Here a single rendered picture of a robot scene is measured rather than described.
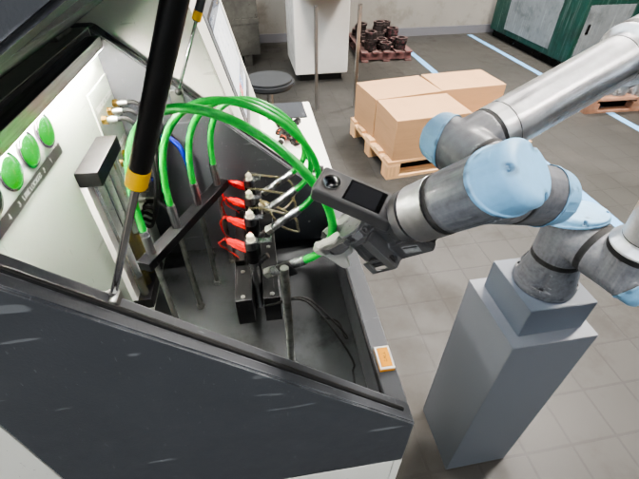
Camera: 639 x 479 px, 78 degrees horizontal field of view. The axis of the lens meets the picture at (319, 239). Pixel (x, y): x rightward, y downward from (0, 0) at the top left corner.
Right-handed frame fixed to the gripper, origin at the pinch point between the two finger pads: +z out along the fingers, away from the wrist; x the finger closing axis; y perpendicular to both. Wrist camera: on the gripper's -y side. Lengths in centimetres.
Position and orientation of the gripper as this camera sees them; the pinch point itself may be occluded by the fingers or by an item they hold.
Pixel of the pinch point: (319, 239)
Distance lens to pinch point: 65.8
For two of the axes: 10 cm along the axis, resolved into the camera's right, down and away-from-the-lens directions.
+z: -5.3, 2.3, 8.2
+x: 4.7, -7.3, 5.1
